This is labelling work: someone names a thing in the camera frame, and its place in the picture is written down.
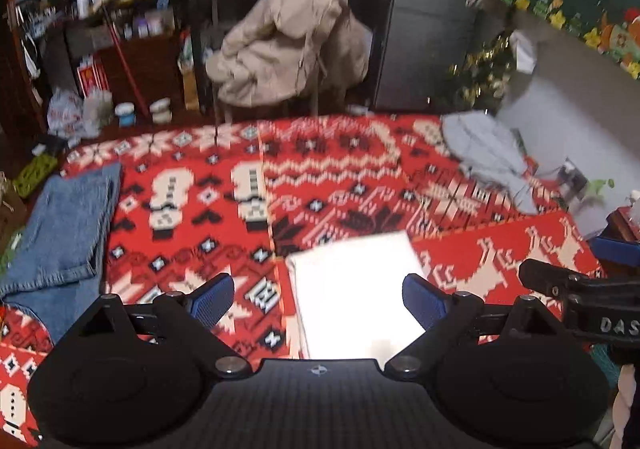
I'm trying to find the grey garment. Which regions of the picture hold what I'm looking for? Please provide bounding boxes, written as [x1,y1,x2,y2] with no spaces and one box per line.
[442,111,538,215]

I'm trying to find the blue denim jeans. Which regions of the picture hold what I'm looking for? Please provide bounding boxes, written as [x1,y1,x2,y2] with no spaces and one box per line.
[1,162,122,344]

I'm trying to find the beige jacket on chair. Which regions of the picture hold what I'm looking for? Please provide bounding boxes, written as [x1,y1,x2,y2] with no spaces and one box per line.
[205,0,372,108]

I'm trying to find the small christmas tree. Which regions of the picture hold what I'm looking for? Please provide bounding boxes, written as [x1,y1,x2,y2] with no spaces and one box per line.
[446,32,515,116]

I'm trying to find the red broom stick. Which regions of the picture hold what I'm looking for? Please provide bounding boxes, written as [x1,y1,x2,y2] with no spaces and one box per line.
[100,5,151,119]

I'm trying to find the red box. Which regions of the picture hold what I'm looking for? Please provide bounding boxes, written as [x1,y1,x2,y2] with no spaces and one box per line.
[76,60,110,97]

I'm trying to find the grey refrigerator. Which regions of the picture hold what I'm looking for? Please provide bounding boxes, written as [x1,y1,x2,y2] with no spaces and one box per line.
[374,0,476,112]

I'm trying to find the white plastic bag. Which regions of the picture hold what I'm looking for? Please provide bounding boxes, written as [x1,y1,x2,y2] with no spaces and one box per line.
[47,87,114,139]

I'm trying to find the white knit sweater vest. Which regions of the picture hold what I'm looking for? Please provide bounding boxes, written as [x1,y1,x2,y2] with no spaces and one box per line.
[286,231,423,365]

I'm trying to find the red patterned table cloth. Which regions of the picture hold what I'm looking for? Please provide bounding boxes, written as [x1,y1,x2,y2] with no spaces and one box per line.
[0,113,609,447]

